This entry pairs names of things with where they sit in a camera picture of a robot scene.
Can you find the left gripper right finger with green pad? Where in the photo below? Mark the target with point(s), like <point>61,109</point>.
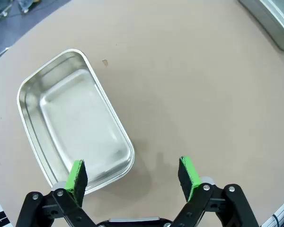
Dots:
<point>191,179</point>

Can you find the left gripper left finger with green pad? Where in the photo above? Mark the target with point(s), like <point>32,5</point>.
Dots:
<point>75,179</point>

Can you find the stainless steel food container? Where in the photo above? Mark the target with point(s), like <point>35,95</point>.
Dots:
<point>269,21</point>
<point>78,113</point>

